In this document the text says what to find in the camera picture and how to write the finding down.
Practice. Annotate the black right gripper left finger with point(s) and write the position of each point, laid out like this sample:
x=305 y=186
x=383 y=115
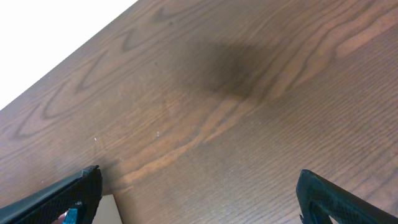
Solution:
x=81 y=190

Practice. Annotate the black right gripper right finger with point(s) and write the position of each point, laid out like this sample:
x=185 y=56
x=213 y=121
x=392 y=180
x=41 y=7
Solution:
x=321 y=201

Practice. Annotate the teal Colgate toothpaste tube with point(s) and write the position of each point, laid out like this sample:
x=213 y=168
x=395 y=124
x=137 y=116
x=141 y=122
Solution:
x=71 y=216

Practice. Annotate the cream box with pink interior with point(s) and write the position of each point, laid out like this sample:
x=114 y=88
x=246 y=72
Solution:
x=107 y=211

